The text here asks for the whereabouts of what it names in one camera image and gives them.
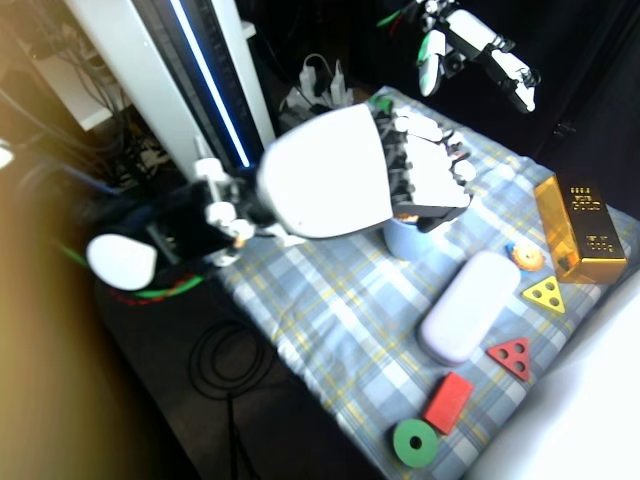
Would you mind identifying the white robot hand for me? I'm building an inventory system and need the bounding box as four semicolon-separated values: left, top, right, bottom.
416;0;542;114
254;103;479;240

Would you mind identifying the blue cup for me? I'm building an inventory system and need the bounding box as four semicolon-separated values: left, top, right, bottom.
382;214;451;262

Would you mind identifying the power strip with white plugs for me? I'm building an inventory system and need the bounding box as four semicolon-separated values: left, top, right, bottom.
279;53;357;119

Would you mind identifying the blue plaid cloth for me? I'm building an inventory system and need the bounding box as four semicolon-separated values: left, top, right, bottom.
209;85;640;480

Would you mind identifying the white column with blue stripe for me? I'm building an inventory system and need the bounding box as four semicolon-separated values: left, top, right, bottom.
64;0;277;181

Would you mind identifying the lilac glasses case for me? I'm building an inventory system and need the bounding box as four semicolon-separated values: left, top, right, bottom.
417;249;523;366

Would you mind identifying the small orange toy tart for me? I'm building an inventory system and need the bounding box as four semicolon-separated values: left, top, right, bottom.
503;242;546;274

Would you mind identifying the toy gold bar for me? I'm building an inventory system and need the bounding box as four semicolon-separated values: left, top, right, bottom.
533;173;629;285

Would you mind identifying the yellow triangle block with holes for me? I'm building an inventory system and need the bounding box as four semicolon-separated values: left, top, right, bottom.
522;274;567;315

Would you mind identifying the red rectangular block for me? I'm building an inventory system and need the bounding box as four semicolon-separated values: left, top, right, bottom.
422;371;475;436

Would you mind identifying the red triangle block with holes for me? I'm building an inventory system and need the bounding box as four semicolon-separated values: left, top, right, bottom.
486;337;532;383

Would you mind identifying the white shelf board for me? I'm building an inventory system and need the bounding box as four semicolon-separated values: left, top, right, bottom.
29;47;132;132

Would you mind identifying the white blurred foreground surface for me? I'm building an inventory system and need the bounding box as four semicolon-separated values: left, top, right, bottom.
464;279;640;480

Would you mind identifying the green cable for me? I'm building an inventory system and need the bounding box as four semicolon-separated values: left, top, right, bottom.
375;8;406;29
58;239;207;302

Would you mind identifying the black coiled cable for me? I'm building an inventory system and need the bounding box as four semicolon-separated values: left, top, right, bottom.
188;319;276;480

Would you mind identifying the green ring disc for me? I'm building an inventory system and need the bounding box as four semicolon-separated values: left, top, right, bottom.
391;418;441;470

